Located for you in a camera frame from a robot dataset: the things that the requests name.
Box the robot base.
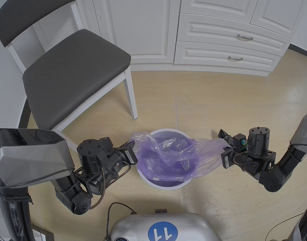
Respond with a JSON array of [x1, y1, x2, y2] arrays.
[[111, 209, 223, 241]]

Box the white trash bin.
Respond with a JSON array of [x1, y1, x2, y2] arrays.
[[136, 128, 197, 190]]

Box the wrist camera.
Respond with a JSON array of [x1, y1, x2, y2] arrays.
[[99, 136, 114, 152], [233, 133, 249, 152]]

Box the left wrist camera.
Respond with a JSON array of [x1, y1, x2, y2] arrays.
[[99, 136, 114, 152]]

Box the crumpled black plastic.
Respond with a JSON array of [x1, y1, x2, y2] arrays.
[[218, 129, 232, 145]]

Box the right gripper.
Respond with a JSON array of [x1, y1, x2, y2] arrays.
[[221, 147, 247, 170]]

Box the thin black cable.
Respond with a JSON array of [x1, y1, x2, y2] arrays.
[[266, 213, 307, 241]]

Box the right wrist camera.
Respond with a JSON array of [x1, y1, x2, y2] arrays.
[[233, 133, 249, 152]]

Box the white chair grey cushions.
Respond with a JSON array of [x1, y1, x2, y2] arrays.
[[0, 0, 139, 149]]

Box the purple plastic bag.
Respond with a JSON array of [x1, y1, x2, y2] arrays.
[[130, 132, 232, 183]]

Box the white wardrobe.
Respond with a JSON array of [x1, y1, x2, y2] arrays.
[[76, 0, 307, 78]]

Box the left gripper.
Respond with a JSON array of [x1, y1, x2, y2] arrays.
[[108, 141, 139, 170]]

